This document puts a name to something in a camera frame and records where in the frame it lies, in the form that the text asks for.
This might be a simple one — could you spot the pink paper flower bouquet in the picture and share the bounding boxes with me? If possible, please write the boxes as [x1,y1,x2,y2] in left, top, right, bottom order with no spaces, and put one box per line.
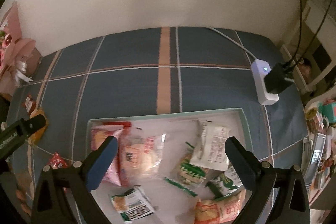
[1,2,42,96]

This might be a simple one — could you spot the black cable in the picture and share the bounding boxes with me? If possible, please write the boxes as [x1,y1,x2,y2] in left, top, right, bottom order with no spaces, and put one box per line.
[282,0,336,70]

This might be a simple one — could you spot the clear round pastry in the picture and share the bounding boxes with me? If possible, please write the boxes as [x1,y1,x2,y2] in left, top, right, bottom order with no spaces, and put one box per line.
[118,127,166,186]

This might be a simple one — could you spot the small red candy packet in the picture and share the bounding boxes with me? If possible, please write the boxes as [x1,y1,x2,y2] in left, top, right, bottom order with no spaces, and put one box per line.
[23,94,36,115]

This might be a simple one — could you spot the orange bread packet with barcode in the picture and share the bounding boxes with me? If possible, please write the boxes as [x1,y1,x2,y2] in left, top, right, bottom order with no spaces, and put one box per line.
[29,109,49,145]

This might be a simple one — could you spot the white tray with teal rim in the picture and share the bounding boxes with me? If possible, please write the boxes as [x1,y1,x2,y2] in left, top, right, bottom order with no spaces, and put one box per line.
[87,108,253,223]

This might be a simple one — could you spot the black power adapter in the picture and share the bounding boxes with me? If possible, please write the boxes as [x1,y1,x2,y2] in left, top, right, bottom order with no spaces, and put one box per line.
[264,63,294,94]

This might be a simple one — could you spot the white snack packet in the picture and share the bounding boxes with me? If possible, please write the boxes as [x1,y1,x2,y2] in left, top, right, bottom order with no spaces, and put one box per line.
[190,121,231,171]

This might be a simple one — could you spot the white shelf unit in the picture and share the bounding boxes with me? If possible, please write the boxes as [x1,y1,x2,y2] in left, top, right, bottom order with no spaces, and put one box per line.
[280,0,335,94]

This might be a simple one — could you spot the person's left hand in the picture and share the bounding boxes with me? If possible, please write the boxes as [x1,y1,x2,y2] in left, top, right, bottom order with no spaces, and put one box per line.
[15,171,32,223]

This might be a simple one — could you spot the green mushroom cookie packet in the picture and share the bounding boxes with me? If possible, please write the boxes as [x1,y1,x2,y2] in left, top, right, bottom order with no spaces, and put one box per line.
[164,142,209,197]

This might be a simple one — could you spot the white power strip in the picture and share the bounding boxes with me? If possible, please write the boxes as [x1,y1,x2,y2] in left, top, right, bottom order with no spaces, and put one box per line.
[251,59,279,106]

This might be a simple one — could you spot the blue plaid tablecloth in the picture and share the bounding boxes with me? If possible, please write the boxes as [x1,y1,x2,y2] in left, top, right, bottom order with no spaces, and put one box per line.
[4,26,310,224]

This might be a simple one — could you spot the red patterned wafer packet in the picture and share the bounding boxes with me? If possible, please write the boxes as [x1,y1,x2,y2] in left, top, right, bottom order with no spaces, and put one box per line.
[102,121,131,127]

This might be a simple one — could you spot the red snack bag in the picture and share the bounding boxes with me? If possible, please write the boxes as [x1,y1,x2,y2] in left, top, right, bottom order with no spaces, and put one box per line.
[48,152,68,169]

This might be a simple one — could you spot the dark green snack packet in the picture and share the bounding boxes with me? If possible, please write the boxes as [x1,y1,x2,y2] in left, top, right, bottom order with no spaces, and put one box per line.
[206,166,243,198]

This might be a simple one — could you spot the white power cable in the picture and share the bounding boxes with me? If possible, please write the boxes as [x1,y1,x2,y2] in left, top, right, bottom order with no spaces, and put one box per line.
[207,26,257,60]

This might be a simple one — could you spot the green white cracker packet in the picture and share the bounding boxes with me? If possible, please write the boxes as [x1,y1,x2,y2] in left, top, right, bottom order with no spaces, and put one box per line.
[110,185,155,223]

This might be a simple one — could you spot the purple snack bag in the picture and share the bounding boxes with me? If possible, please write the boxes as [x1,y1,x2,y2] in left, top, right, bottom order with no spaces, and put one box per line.
[91,125,123,186]

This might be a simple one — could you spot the orange white chip packet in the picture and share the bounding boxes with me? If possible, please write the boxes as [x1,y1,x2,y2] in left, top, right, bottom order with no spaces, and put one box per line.
[194,189,246,224]

